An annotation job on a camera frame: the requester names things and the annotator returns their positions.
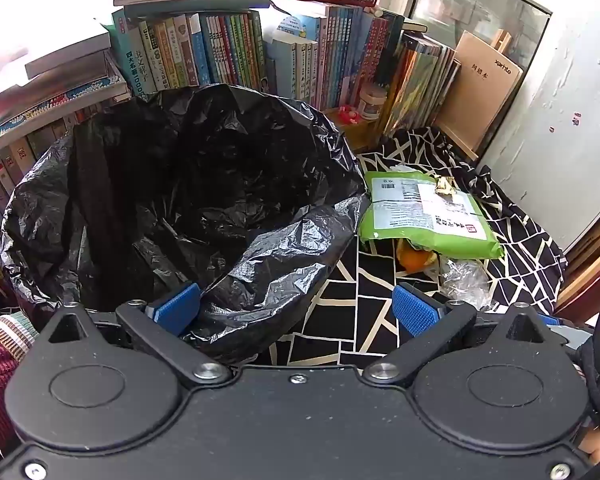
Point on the orange peel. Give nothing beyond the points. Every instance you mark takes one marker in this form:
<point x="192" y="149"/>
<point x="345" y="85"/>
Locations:
<point x="410" y="259"/>

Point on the green mailer package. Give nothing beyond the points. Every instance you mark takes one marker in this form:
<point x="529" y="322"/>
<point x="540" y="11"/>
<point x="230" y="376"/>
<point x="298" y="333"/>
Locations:
<point x="395" y="210"/>

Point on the trash bin with black bag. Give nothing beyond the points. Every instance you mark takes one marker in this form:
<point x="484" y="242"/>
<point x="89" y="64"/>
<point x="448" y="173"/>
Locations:
<point x="205" y="160"/>

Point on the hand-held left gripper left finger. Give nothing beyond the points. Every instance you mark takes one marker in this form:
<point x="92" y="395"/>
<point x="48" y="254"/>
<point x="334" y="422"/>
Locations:
<point x="177" y="305"/>

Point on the black white patterned cloth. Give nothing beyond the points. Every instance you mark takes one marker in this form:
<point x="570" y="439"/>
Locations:
<point x="370" y="285"/>

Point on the row of thin picture books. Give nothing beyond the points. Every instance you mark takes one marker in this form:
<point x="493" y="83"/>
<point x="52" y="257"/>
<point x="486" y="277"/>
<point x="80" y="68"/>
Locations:
<point x="420" y="85"/>

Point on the glass window pane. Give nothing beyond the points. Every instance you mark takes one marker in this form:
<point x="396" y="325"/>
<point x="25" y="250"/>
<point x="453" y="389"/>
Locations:
<point x="480" y="0"/>

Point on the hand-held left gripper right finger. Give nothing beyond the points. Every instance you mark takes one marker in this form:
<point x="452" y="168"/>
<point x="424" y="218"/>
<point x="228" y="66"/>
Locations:
<point x="415" y="310"/>

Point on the stack of flat lying books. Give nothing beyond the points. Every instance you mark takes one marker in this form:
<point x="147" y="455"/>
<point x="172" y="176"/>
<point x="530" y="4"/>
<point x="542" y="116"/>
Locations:
<point x="55" y="95"/>

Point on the small wooden easel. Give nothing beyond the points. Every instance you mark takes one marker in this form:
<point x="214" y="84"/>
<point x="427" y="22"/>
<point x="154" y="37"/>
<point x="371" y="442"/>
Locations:
<point x="501" y="40"/>

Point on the small white jar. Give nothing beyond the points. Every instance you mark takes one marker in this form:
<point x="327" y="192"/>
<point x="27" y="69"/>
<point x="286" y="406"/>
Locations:
<point x="372" y="105"/>

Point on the brown kraft notebook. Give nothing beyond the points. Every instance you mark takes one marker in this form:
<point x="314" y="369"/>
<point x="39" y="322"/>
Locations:
<point x="480" y="95"/>

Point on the row of blue spine books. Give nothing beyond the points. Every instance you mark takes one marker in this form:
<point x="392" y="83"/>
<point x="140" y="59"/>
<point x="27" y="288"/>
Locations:
<point x="330" y="55"/>

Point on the small red white toy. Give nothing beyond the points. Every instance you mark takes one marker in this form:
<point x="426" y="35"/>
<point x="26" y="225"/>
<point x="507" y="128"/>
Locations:
<point x="349" y="114"/>

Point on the brown wooden boards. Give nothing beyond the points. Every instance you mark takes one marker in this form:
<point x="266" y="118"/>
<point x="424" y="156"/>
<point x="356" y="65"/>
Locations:
<point x="595" y="260"/>

